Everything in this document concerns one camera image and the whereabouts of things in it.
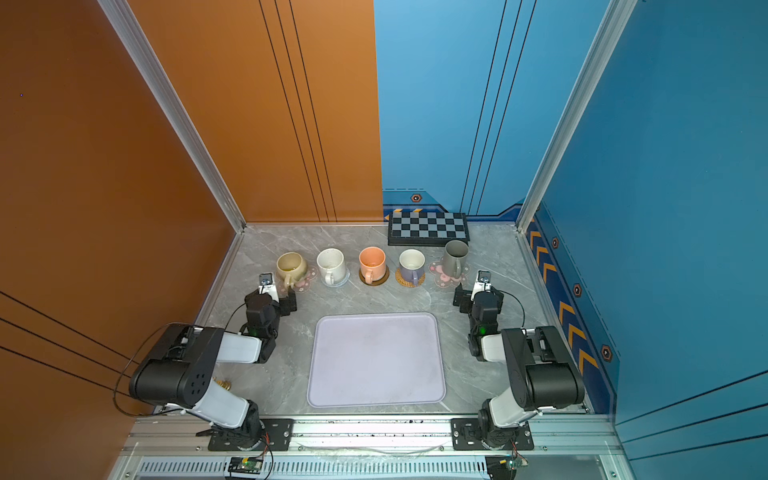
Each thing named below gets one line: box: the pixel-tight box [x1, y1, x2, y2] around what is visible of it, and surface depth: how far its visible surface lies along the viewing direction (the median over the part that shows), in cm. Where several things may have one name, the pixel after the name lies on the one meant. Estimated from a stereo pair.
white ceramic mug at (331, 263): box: [316, 248, 346, 285], surface depth 100 cm
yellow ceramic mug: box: [276, 252, 307, 289], surface depth 99 cm
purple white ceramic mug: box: [398, 248, 426, 287], surface depth 101 cm
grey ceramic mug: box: [442, 240, 469, 280], surface depth 99 cm
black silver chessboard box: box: [388, 211, 471, 247], surface depth 118 cm
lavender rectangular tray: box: [307, 312, 447, 409], surface depth 87 cm
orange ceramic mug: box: [358, 246, 387, 285], surface depth 99 cm
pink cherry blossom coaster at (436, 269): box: [428, 261, 471, 289], surface depth 105 cm
